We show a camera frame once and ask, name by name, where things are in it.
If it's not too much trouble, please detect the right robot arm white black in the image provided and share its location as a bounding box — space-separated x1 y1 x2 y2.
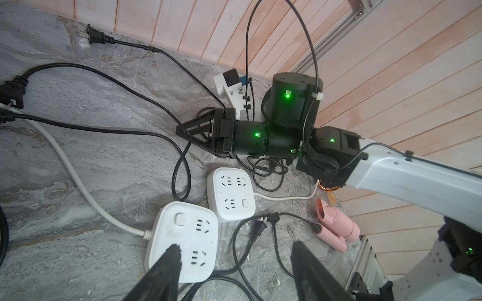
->
176 72 481 300

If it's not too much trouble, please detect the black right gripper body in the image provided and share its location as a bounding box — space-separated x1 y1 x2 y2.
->
212 109 301 158

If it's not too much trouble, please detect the far white power strip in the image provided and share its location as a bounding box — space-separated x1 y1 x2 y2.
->
207 168 256 223

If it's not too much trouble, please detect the pink dryer black cord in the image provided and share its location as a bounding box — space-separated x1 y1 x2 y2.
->
180 211 323 301

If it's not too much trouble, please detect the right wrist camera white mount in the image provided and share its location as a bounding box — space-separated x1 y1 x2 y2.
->
213 69 251 120

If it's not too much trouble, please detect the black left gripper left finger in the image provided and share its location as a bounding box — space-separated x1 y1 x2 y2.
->
124 244 182 301

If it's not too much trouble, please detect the pink folded hair dryer right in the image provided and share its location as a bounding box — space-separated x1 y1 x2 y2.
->
314 198 360 253

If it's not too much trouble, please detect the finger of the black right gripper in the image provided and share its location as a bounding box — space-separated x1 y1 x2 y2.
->
176 109 218 137
185 135 218 156

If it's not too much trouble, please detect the far black plug cord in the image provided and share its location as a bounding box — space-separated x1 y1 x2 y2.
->
77 23 228 112

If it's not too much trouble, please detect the white power strip cable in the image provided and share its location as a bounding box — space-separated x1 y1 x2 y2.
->
0 103 153 238

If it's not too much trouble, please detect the near white power strip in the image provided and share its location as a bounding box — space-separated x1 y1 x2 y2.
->
144 201 218 283

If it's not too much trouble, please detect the black cord with plug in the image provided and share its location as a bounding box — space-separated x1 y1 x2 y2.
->
0 108 192 202

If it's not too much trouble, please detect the white power strip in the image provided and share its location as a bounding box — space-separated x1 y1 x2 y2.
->
144 201 218 283
207 168 256 223

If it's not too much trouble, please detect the dark green hair dryer copper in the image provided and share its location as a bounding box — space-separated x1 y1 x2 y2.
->
318 180 340 192

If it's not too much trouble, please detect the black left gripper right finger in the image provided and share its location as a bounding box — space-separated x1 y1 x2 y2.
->
291 241 353 301

